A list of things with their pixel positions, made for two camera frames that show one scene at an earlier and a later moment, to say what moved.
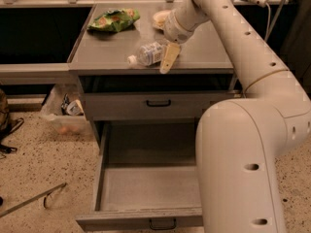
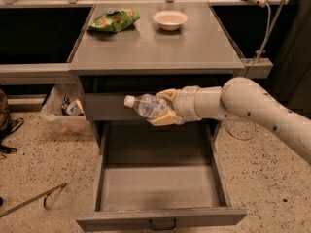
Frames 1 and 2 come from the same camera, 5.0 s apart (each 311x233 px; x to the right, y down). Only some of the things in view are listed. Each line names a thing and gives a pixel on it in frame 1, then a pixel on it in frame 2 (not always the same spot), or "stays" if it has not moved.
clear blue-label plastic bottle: [149, 54] -> [146, 105]
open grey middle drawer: [147, 178] stays
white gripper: [174, 28] -> [184, 103]
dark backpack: [7, 126] stays
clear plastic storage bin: [64, 110] stays
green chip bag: [115, 20] stays
